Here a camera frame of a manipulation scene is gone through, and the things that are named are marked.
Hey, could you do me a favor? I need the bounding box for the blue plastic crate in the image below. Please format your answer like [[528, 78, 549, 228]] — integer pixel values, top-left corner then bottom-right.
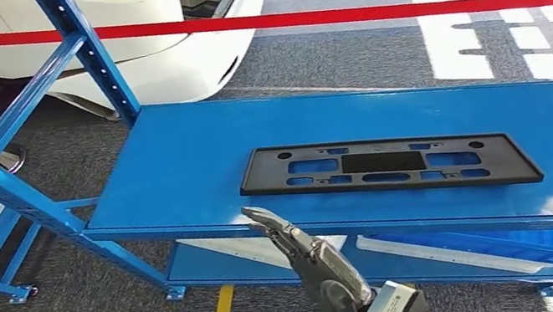
[[371, 205, 553, 295]]

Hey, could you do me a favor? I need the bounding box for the white car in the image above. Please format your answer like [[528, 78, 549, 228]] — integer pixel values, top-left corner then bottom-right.
[[0, 0, 289, 138]]

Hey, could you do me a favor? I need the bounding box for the black plastic plate holder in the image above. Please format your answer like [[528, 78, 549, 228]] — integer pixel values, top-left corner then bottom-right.
[[233, 102, 546, 232]]

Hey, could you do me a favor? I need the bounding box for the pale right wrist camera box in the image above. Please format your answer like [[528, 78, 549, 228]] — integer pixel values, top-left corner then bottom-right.
[[357, 275, 431, 312]]

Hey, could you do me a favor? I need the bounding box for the chrome stanchion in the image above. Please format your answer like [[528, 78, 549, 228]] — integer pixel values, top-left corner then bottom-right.
[[0, 141, 31, 177]]

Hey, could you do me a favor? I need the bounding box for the red barrier belt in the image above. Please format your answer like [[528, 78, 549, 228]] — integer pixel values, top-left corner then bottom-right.
[[0, 0, 553, 104]]

